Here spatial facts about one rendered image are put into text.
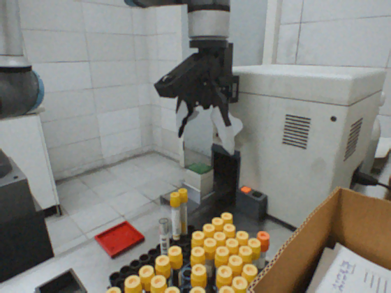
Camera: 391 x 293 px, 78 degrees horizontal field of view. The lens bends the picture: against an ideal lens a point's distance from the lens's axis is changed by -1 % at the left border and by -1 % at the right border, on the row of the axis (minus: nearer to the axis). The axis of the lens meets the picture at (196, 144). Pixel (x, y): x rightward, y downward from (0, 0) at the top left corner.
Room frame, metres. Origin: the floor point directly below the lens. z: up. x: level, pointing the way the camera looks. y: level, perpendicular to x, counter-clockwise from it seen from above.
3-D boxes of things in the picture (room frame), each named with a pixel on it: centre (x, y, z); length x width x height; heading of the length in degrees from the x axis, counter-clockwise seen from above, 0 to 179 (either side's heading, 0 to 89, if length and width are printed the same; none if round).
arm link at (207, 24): (0.48, -0.02, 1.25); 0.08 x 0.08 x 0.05
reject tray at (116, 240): (0.37, 0.14, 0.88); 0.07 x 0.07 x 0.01; 45
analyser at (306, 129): (0.55, -0.22, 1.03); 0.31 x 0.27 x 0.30; 135
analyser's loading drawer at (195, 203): (0.48, -0.02, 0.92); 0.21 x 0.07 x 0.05; 135
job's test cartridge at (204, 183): (0.47, -0.01, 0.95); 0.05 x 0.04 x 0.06; 45
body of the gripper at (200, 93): (0.49, -0.03, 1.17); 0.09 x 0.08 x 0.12; 135
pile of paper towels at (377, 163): (0.79, -0.61, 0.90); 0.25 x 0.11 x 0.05; 135
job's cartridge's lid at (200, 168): (0.47, -0.01, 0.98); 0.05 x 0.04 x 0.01; 45
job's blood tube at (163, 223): (0.29, 0.05, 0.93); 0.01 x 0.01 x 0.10; 45
